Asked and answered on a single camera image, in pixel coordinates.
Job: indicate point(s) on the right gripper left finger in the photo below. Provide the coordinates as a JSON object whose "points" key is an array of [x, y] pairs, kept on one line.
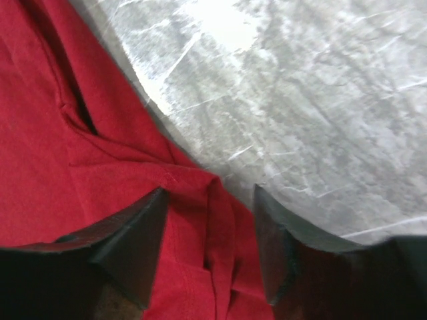
{"points": [[73, 277]]}

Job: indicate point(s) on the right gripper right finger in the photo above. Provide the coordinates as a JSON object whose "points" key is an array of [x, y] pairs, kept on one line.
{"points": [[309, 273]]}

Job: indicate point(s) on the red t shirt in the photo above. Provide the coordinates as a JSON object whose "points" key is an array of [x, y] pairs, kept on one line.
{"points": [[77, 145]]}

